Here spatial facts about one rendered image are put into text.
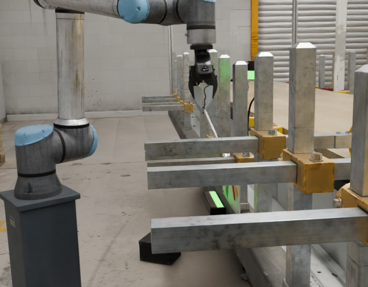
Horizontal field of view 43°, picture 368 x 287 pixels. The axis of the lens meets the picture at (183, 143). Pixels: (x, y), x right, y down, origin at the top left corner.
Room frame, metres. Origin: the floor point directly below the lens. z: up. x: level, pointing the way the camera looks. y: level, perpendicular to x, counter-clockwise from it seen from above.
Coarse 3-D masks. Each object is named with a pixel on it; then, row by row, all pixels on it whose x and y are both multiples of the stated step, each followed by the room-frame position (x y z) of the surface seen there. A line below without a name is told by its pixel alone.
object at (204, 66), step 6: (198, 54) 1.45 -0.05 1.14; (204, 54) 1.45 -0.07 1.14; (198, 60) 1.43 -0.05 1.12; (204, 60) 1.43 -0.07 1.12; (210, 60) 1.43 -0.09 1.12; (198, 66) 1.40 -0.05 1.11; (204, 66) 1.40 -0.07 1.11; (210, 66) 1.40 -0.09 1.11; (198, 72) 1.38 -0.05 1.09; (204, 72) 1.37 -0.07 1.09; (210, 72) 1.37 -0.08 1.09; (198, 78) 1.39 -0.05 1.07; (204, 78) 1.38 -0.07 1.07; (210, 78) 1.38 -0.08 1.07
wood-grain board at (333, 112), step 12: (252, 84) 3.73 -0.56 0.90; (276, 84) 3.66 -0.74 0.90; (288, 84) 3.62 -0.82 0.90; (252, 96) 2.67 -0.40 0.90; (276, 96) 2.63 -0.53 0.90; (288, 96) 2.62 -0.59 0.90; (324, 96) 2.56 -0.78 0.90; (336, 96) 2.54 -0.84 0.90; (348, 96) 2.53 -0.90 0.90; (252, 108) 2.08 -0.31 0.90; (276, 108) 2.05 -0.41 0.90; (324, 108) 2.01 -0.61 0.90; (336, 108) 2.00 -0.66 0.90; (348, 108) 1.99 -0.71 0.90; (276, 120) 1.68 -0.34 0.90; (324, 120) 1.65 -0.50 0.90; (336, 120) 1.64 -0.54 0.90; (348, 120) 1.64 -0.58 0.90; (324, 132) 1.40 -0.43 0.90; (324, 156) 1.16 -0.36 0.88; (336, 156) 1.09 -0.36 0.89; (348, 156) 1.06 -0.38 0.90
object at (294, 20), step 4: (292, 0) 4.21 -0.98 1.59; (296, 0) 4.18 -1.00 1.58; (292, 4) 4.21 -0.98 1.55; (296, 4) 4.18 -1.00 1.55; (292, 8) 4.21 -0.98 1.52; (296, 8) 4.18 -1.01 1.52; (292, 12) 4.21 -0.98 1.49; (296, 12) 4.18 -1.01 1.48; (292, 16) 4.21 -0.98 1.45; (296, 16) 4.18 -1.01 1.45; (292, 20) 4.21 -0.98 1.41; (296, 20) 4.18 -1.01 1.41; (292, 24) 4.21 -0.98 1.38; (296, 24) 4.18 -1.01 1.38; (292, 28) 4.21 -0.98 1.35; (296, 28) 4.18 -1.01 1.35; (292, 32) 4.21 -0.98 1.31; (296, 32) 4.18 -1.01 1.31; (292, 36) 4.19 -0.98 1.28; (296, 36) 4.18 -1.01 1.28; (292, 40) 4.19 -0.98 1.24; (296, 40) 4.18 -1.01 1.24; (292, 44) 4.19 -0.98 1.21
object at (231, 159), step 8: (160, 160) 1.25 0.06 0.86; (168, 160) 1.25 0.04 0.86; (176, 160) 1.24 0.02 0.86; (184, 160) 1.24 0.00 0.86; (192, 160) 1.24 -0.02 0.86; (200, 160) 1.24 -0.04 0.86; (208, 160) 1.24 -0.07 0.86; (216, 160) 1.24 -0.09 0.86; (224, 160) 1.24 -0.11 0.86; (232, 160) 1.24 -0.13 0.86; (272, 160) 1.25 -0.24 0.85
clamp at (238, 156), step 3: (231, 153) 1.29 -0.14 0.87; (234, 153) 1.27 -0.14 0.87; (237, 153) 1.27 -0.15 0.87; (240, 153) 1.26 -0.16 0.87; (231, 156) 1.29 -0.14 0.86; (234, 156) 1.25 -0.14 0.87; (237, 156) 1.23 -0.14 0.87; (240, 156) 1.23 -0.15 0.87; (252, 156) 1.22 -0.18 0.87; (237, 159) 1.22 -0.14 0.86; (240, 159) 1.21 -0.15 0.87; (243, 159) 1.21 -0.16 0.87; (246, 159) 1.21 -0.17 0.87; (249, 159) 1.21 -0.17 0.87; (252, 159) 1.21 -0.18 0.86; (237, 162) 1.22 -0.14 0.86; (240, 162) 1.21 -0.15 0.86; (243, 162) 1.21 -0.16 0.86; (246, 162) 1.21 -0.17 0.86; (249, 162) 1.21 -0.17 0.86
